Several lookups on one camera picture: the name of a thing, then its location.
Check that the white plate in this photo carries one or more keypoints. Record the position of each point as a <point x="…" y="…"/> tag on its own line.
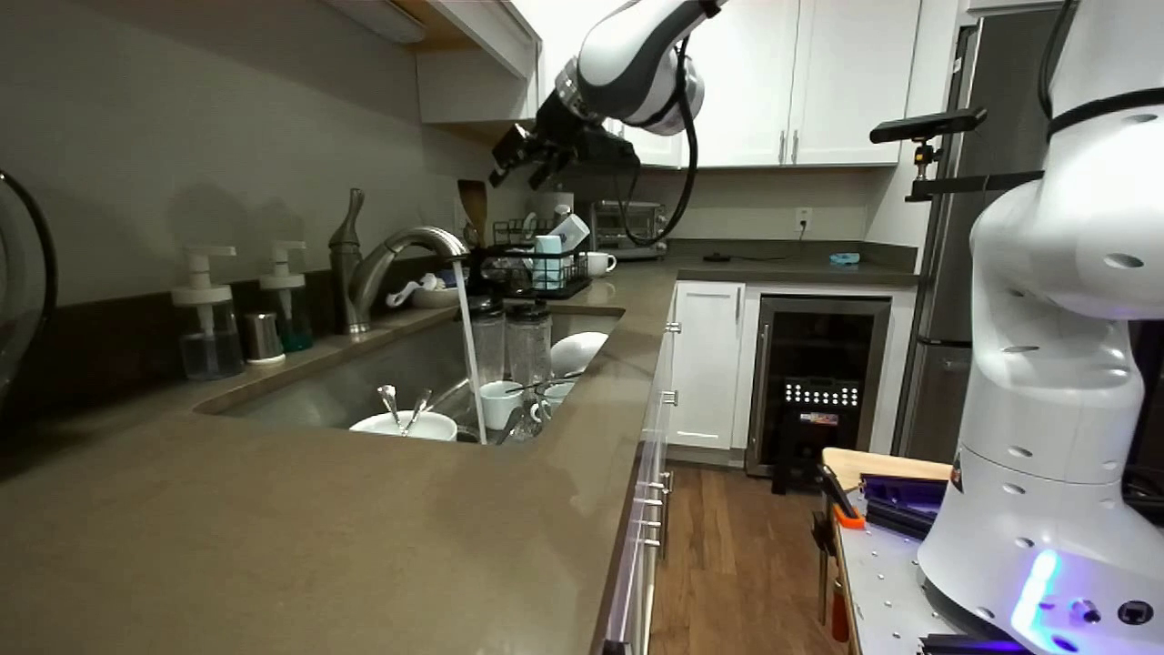
<point x="579" y="350"/>

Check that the white wall outlet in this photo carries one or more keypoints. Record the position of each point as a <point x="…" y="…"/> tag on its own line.
<point x="801" y="220"/>

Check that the dark rounded vessel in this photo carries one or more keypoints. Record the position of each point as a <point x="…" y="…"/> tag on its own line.
<point x="43" y="278"/>

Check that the white blue bottle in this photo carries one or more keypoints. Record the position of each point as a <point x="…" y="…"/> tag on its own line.
<point x="557" y="250"/>

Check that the clear soap dispenser white pump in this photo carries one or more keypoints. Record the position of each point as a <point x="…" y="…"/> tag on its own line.
<point x="205" y="314"/>

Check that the silver toaster oven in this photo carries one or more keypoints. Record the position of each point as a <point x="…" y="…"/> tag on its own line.
<point x="639" y="231"/>

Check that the white narrow cabinet door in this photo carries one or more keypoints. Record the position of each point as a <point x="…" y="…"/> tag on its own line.
<point x="709" y="367"/>

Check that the chrome faucet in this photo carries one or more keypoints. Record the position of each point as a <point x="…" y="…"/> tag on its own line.
<point x="414" y="238"/>

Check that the small white cup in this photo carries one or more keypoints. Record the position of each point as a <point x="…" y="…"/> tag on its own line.
<point x="597" y="265"/>

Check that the white wall cabinets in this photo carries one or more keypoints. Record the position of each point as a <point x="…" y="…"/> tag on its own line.
<point x="825" y="73"/>

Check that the glass jar black lid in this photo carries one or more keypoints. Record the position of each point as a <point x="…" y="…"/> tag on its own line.
<point x="489" y="348"/>
<point x="530" y="348"/>

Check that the metal spoon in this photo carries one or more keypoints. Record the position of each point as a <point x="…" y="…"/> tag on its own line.
<point x="391" y="401"/>
<point x="421" y="410"/>

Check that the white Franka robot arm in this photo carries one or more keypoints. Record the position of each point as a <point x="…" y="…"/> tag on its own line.
<point x="1042" y="367"/>

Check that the small metal cup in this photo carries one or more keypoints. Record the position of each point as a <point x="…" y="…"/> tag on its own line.
<point x="264" y="340"/>

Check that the stainless refrigerator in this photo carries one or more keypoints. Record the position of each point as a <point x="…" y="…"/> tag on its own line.
<point x="946" y="303"/>

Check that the white bowl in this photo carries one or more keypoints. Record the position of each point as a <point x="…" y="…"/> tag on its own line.
<point x="407" y="428"/>

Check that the green soap dispenser white pump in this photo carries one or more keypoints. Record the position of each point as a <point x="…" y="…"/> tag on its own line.
<point x="290" y="303"/>

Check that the white mug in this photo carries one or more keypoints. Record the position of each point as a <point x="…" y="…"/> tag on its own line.
<point x="500" y="404"/>

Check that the black clamp orange tip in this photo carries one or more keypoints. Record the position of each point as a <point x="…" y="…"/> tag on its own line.
<point x="846" y="510"/>

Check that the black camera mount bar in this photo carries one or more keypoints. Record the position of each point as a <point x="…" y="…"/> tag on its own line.
<point x="928" y="125"/>

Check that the bowl with utensils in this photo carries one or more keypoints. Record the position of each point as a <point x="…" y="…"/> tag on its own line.
<point x="425" y="294"/>

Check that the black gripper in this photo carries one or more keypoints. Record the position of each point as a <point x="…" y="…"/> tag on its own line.
<point x="587" y="145"/>

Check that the robot mounting table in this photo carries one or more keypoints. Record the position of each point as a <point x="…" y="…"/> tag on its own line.
<point x="880" y="585"/>

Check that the black wine fridge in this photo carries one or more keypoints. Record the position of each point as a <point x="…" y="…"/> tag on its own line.
<point x="820" y="388"/>

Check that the wooden cutting board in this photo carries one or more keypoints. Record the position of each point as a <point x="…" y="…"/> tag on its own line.
<point x="476" y="211"/>

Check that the stainless steel sink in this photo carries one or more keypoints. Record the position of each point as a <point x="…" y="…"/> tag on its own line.
<point x="365" y="370"/>

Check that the small teal item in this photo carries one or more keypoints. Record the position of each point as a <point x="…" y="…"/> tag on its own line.
<point x="846" y="260"/>

